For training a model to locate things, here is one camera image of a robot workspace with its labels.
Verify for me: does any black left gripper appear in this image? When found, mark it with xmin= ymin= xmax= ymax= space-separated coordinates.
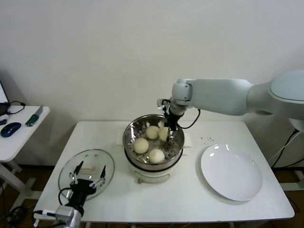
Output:
xmin=68 ymin=160 xmax=107 ymax=207

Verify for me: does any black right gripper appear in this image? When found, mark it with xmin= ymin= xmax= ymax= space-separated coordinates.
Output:
xmin=164 ymin=111 xmax=179 ymax=143

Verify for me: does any white steamed baozi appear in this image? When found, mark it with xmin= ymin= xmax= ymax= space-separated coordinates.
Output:
xmin=145 ymin=125 xmax=159 ymax=140
xmin=158 ymin=127 xmax=170 ymax=143
xmin=133 ymin=138 xmax=150 ymax=154
xmin=148 ymin=149 xmax=165 ymax=164

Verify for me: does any round glass pot lid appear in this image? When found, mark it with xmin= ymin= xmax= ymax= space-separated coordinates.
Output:
xmin=58 ymin=149 xmax=115 ymax=201

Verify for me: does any perforated steel steamer basket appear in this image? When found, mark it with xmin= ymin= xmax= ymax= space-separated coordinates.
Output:
xmin=115 ymin=114 xmax=192 ymax=167

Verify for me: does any large white plate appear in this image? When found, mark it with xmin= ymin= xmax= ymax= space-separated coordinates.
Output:
xmin=200 ymin=143 xmax=263 ymax=202

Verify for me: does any white side table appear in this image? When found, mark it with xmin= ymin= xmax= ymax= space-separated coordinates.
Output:
xmin=0 ymin=106 xmax=50 ymax=209

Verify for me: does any blue computer mouse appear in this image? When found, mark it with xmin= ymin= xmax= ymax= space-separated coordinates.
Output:
xmin=0 ymin=122 xmax=21 ymax=138

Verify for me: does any dark laptop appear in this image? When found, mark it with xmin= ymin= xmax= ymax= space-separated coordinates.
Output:
xmin=0 ymin=80 xmax=11 ymax=117

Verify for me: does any white furniture foot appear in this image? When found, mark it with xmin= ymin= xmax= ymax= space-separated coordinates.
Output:
xmin=276 ymin=170 xmax=304 ymax=192

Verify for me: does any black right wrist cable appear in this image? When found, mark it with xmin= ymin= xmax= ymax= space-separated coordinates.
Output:
xmin=177 ymin=108 xmax=200 ymax=129

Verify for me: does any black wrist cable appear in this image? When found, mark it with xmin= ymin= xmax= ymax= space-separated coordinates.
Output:
xmin=177 ymin=108 xmax=200 ymax=129
xmin=33 ymin=187 xmax=72 ymax=226

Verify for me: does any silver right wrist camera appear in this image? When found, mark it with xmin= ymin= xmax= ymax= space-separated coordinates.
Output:
xmin=156 ymin=97 xmax=171 ymax=111

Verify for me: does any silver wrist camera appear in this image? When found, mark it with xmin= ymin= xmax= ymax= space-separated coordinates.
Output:
xmin=156 ymin=97 xmax=171 ymax=111
xmin=55 ymin=205 xmax=74 ymax=221

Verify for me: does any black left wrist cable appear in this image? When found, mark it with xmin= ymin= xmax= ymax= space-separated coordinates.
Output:
xmin=33 ymin=187 xmax=72 ymax=226

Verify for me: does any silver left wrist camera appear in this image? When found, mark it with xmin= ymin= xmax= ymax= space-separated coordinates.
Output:
xmin=55 ymin=205 xmax=74 ymax=221

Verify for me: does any green handled knife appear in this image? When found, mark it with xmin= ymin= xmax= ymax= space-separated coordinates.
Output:
xmin=25 ymin=105 xmax=44 ymax=127

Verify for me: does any black looped desk cable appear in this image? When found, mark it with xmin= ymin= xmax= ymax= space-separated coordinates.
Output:
xmin=6 ymin=101 xmax=26 ymax=116

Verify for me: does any black power cable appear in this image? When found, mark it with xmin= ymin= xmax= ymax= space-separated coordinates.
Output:
xmin=270 ymin=129 xmax=304 ymax=168

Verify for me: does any white power cable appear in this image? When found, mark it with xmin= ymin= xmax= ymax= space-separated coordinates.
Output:
xmin=267 ymin=133 xmax=297 ymax=162

